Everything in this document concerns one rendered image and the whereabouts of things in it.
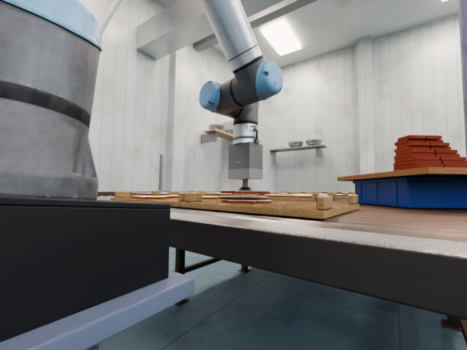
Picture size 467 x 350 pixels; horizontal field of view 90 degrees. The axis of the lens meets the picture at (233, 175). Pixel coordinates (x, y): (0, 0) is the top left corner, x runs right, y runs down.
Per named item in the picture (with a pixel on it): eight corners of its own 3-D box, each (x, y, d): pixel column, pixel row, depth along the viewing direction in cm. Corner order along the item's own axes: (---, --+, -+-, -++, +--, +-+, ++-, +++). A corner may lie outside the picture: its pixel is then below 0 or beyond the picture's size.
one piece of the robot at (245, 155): (269, 134, 72) (269, 187, 71) (247, 138, 78) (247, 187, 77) (249, 128, 65) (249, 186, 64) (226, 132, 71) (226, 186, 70)
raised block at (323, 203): (324, 210, 45) (324, 196, 45) (315, 210, 46) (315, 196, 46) (333, 208, 49) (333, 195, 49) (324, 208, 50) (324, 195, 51)
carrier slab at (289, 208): (323, 219, 44) (323, 210, 44) (180, 207, 69) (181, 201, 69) (359, 208, 71) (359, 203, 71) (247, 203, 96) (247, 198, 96)
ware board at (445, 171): (602, 176, 64) (602, 169, 65) (428, 173, 62) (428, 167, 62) (437, 182, 114) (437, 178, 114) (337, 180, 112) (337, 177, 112)
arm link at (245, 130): (244, 130, 76) (264, 126, 71) (244, 144, 76) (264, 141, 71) (228, 126, 71) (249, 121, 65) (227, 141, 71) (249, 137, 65)
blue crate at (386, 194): (502, 209, 74) (500, 178, 75) (408, 208, 73) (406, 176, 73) (420, 203, 105) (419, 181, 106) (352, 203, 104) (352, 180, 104)
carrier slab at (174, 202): (178, 207, 68) (178, 201, 69) (110, 201, 93) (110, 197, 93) (244, 203, 97) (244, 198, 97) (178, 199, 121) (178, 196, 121)
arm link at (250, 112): (226, 90, 71) (244, 98, 77) (225, 126, 71) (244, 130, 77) (244, 82, 66) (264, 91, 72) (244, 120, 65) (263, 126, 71)
